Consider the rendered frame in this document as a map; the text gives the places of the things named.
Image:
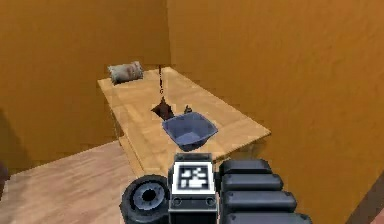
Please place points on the blue square bowl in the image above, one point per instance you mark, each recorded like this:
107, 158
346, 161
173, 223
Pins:
190, 130

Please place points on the light wooden table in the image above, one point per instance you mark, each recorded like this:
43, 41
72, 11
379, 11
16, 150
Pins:
200, 110

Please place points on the dark brown lump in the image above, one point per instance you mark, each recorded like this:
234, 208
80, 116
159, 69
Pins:
163, 109

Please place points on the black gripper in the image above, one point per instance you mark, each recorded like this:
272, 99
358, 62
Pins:
146, 199

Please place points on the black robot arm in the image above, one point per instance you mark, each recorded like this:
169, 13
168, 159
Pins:
250, 193

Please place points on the grey beige rolled cloth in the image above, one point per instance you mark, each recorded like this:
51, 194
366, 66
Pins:
126, 71

